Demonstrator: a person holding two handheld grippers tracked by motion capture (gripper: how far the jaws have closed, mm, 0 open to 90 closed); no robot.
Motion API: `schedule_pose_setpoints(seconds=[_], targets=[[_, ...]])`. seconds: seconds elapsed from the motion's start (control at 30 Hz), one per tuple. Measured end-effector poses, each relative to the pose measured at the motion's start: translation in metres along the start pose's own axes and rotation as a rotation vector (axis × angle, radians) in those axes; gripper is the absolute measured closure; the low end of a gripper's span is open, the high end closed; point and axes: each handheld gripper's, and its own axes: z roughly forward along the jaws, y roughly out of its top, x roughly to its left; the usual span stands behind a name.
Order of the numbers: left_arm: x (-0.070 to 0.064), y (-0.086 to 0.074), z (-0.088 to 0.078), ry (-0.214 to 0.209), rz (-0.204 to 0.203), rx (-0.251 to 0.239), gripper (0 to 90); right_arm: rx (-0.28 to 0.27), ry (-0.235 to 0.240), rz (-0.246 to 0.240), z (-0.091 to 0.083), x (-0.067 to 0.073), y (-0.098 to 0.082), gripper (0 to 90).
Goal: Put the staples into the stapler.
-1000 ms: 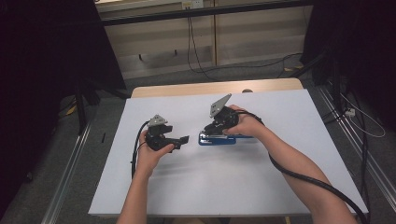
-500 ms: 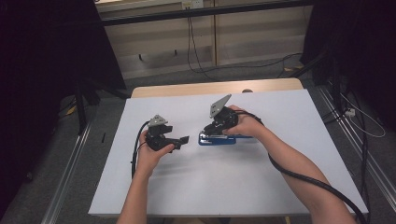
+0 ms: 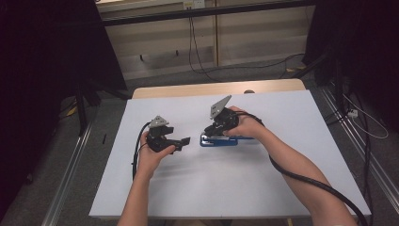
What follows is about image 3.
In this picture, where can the white table mat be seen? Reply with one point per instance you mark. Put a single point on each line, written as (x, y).
(219, 182)

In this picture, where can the person's left hand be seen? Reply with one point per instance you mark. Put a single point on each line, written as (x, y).
(149, 163)

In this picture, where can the black stand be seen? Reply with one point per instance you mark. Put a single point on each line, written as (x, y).
(82, 106)

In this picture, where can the blue stapler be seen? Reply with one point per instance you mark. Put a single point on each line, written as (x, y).
(219, 142)

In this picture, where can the aluminium floor rail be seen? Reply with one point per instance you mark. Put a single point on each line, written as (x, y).
(66, 175)
(360, 147)

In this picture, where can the wooden table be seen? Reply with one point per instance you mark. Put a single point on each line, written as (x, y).
(219, 88)

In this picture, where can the white plug adapter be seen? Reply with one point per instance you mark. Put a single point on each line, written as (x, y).
(353, 113)

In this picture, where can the black curtain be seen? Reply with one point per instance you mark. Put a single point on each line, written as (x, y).
(360, 47)
(37, 78)

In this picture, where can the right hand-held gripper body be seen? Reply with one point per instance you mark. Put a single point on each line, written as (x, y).
(226, 121)

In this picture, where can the white wall socket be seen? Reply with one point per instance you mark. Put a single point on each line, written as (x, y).
(194, 4)

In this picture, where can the person's right hand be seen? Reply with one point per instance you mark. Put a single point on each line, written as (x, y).
(247, 125)

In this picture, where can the small black floor object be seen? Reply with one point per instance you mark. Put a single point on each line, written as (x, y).
(104, 139)

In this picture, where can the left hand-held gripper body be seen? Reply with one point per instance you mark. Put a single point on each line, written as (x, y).
(156, 141)

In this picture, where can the long wooden shelf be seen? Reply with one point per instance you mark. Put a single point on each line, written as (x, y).
(204, 12)

